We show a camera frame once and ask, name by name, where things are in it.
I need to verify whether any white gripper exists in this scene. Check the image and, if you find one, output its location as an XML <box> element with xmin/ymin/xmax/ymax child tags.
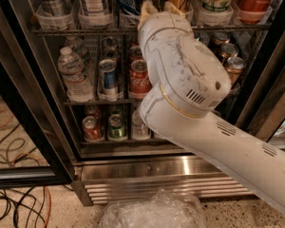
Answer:
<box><xmin>138</xmin><ymin>0</ymin><xmax>193</xmax><ymax>56</ymax></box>

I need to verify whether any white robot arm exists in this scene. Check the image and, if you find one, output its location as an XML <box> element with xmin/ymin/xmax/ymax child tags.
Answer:
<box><xmin>138</xmin><ymin>0</ymin><xmax>285</xmax><ymax>216</ymax></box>

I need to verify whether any red cola can front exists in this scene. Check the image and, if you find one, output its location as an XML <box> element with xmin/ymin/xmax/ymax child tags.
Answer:
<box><xmin>129</xmin><ymin>60</ymin><xmax>151</xmax><ymax>94</ymax></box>

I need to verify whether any blue silver can front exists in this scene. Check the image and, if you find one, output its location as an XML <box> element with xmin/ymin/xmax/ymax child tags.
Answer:
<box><xmin>98</xmin><ymin>59</ymin><xmax>118</xmax><ymax>95</ymax></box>

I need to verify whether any rear water bottle middle shelf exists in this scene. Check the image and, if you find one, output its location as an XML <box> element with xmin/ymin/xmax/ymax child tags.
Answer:
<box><xmin>65</xmin><ymin>36</ymin><xmax>91</xmax><ymax>65</ymax></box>

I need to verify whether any water bottle shelf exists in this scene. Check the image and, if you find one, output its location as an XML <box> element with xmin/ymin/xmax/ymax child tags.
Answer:
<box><xmin>65</xmin><ymin>36</ymin><xmax>91</xmax><ymax>65</ymax></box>
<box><xmin>131</xmin><ymin>109</ymin><xmax>150</xmax><ymax>141</ymax></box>
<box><xmin>58</xmin><ymin>47</ymin><xmax>94</xmax><ymax>103</ymax></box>

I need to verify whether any red cola can top shelf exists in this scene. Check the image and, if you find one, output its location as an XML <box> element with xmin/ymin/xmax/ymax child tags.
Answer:
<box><xmin>238</xmin><ymin>0</ymin><xmax>272</xmax><ymax>25</ymax></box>

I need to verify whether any gold can front middle shelf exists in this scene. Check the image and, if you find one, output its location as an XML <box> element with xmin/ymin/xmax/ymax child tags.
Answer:
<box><xmin>224</xmin><ymin>57</ymin><xmax>246</xmax><ymax>85</ymax></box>

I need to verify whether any front water bottle middle shelf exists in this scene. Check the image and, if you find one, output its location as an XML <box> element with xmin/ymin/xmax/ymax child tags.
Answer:
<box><xmin>58</xmin><ymin>47</ymin><xmax>94</xmax><ymax>103</ymax></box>

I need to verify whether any water bottle bottom shelf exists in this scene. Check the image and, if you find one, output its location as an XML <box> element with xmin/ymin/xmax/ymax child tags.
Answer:
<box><xmin>131</xmin><ymin>109</ymin><xmax>150</xmax><ymax>141</ymax></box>

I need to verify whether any green can bottom shelf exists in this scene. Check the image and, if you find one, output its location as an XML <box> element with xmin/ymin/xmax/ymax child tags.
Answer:
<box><xmin>108</xmin><ymin>114</ymin><xmax>126</xmax><ymax>141</ymax></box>

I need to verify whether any stainless steel fridge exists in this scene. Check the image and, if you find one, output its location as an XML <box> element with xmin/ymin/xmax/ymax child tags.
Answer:
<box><xmin>0</xmin><ymin>0</ymin><xmax>285</xmax><ymax>207</ymax></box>

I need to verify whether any red can bottom shelf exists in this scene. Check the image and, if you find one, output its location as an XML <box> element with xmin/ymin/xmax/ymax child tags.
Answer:
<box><xmin>82</xmin><ymin>116</ymin><xmax>102</xmax><ymax>142</ymax></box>

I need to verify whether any left fridge glass door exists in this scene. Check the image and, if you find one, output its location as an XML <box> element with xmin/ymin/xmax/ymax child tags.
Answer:
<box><xmin>0</xmin><ymin>0</ymin><xmax>75</xmax><ymax>188</ymax></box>

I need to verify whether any clear plastic bag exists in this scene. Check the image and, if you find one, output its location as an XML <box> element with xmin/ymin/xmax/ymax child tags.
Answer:
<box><xmin>99</xmin><ymin>189</ymin><xmax>206</xmax><ymax>228</ymax></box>

